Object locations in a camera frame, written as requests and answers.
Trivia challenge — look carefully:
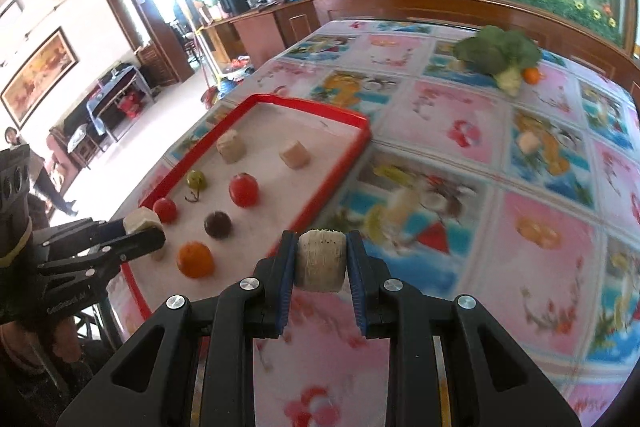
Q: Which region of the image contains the wooden counter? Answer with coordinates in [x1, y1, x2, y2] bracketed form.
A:
[200, 0, 640, 80]

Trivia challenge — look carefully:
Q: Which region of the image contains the dark plum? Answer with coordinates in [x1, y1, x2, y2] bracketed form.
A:
[204, 210, 234, 239]

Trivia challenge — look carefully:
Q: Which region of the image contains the beige cob piece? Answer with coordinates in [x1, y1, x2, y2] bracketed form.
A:
[122, 206, 166, 260]
[295, 229, 347, 294]
[216, 130, 247, 165]
[279, 139, 311, 170]

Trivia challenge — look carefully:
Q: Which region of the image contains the person's left hand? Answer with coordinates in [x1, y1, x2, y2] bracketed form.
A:
[0, 321, 83, 373]

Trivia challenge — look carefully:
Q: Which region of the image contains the red tomato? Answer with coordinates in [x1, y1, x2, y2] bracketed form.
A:
[228, 173, 260, 208]
[152, 198, 179, 224]

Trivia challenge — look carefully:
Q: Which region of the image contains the pale cob piece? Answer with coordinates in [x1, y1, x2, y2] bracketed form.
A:
[517, 131, 542, 154]

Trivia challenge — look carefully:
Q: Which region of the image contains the green broccoli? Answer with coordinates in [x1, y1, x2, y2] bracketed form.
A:
[452, 26, 542, 98]

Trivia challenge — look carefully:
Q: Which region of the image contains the framed wall painting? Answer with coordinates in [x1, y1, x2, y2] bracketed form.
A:
[0, 27, 81, 130]

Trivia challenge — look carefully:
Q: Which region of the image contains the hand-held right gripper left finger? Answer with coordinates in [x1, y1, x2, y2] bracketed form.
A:
[55, 231, 301, 427]

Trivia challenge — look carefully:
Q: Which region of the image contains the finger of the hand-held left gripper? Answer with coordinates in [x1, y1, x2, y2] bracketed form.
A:
[31, 217, 128, 250]
[37, 227, 167, 288]

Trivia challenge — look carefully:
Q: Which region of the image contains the green apple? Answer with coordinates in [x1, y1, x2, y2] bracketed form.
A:
[185, 170, 207, 202]

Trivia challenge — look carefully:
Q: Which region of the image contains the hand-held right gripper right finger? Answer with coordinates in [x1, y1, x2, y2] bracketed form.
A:
[346, 229, 583, 427]

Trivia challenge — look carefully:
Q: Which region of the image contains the red broom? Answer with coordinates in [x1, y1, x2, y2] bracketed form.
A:
[197, 19, 221, 110]

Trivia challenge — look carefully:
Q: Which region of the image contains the red plastic tray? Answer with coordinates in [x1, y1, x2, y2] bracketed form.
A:
[120, 93, 372, 323]

